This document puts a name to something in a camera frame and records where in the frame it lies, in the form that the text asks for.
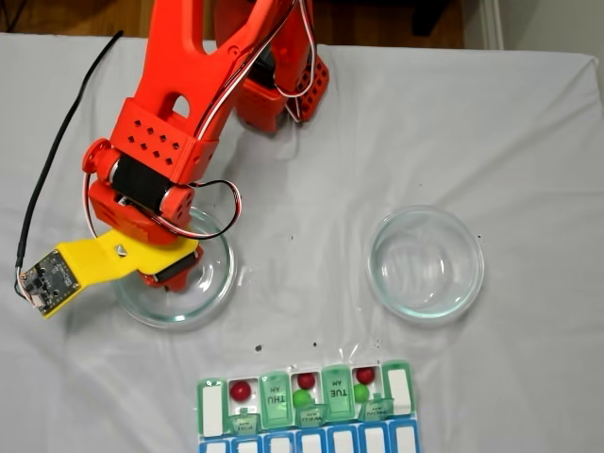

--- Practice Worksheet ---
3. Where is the weekly pill organizer box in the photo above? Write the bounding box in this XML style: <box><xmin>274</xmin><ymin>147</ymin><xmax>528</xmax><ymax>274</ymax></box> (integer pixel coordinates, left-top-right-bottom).
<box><xmin>193</xmin><ymin>359</ymin><xmax>421</xmax><ymax>453</ymax></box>

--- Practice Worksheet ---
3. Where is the clear glass bowl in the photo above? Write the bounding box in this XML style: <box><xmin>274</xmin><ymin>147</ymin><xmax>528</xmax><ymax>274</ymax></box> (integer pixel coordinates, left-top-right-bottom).
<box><xmin>365</xmin><ymin>205</ymin><xmax>486</xmax><ymax>323</ymax></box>
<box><xmin>112</xmin><ymin>205</ymin><xmax>236</xmax><ymax>330</ymax></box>

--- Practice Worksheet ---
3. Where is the white table cover sheet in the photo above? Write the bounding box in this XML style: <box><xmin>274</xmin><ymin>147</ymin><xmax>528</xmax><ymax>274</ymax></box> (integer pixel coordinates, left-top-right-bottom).
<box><xmin>0</xmin><ymin>31</ymin><xmax>600</xmax><ymax>453</ymax></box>

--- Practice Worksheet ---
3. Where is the red white black servo cable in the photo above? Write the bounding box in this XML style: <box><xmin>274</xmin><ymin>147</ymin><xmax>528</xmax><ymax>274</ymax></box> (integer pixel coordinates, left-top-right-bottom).
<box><xmin>191</xmin><ymin>180</ymin><xmax>244</xmax><ymax>237</ymax></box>
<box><xmin>82</xmin><ymin>172</ymin><xmax>103</xmax><ymax>238</ymax></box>

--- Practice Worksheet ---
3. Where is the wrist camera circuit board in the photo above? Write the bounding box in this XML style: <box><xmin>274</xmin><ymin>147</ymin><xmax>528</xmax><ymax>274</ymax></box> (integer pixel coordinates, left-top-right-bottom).
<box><xmin>21</xmin><ymin>249</ymin><xmax>80</xmax><ymax>316</ymax></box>

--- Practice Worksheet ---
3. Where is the black camera cable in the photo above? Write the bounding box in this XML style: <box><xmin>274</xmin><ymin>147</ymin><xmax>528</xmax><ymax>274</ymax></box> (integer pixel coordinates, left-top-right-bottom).
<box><xmin>12</xmin><ymin>30</ymin><xmax>125</xmax><ymax>294</ymax></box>

